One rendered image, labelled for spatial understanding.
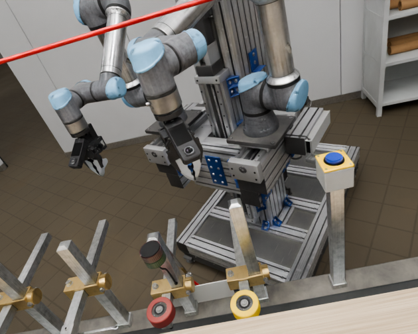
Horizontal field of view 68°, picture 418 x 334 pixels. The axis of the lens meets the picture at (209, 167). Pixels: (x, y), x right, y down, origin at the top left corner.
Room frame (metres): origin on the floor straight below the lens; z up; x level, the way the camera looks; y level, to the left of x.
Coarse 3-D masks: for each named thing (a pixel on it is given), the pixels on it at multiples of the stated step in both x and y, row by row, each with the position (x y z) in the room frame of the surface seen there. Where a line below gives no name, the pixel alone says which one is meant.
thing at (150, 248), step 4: (148, 244) 0.61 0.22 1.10; (152, 244) 0.60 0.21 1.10; (156, 244) 0.60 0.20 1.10; (144, 248) 0.60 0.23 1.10; (148, 248) 0.59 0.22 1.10; (152, 248) 0.59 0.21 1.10; (156, 248) 0.59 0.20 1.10; (144, 252) 0.58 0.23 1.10; (148, 252) 0.58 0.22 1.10; (152, 252) 0.57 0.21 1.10; (156, 252) 0.57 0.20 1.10; (144, 256) 0.57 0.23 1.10; (148, 256) 0.56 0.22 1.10; (160, 268) 0.59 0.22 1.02; (164, 268) 0.60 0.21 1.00; (168, 272) 0.61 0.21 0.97; (172, 276) 0.61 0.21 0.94; (176, 284) 0.62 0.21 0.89
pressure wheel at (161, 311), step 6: (156, 300) 0.57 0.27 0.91; (162, 300) 0.57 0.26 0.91; (168, 300) 0.56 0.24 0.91; (150, 306) 0.56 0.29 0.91; (156, 306) 0.55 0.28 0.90; (162, 306) 0.55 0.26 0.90; (168, 306) 0.54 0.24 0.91; (150, 312) 0.54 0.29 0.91; (156, 312) 0.54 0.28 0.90; (162, 312) 0.53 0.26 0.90; (168, 312) 0.52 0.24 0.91; (174, 312) 0.53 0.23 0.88; (150, 318) 0.52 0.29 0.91; (156, 318) 0.52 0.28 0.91; (162, 318) 0.51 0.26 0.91; (168, 318) 0.51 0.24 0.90; (156, 324) 0.50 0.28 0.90; (162, 324) 0.50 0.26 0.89; (168, 324) 0.50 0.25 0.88
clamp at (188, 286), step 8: (160, 280) 0.67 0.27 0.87; (184, 280) 0.64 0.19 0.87; (192, 280) 0.64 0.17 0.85; (152, 288) 0.65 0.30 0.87; (160, 288) 0.64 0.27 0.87; (168, 288) 0.63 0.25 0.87; (176, 288) 0.62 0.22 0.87; (184, 288) 0.61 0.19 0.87; (192, 288) 0.61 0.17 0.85; (152, 296) 0.63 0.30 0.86; (160, 296) 0.62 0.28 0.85; (176, 296) 0.61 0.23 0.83; (184, 296) 0.61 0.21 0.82
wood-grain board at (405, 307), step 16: (416, 288) 0.38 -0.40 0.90; (336, 304) 0.40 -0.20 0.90; (352, 304) 0.39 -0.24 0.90; (368, 304) 0.38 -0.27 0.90; (384, 304) 0.37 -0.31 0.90; (400, 304) 0.35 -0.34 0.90; (416, 304) 0.34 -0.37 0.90; (240, 320) 0.44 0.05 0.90; (256, 320) 0.43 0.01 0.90; (272, 320) 0.41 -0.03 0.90; (288, 320) 0.40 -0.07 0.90; (304, 320) 0.39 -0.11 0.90; (320, 320) 0.38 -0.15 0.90; (336, 320) 0.36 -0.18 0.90; (352, 320) 0.35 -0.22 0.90; (368, 320) 0.34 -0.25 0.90; (384, 320) 0.33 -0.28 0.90; (400, 320) 0.32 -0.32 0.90; (416, 320) 0.31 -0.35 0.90
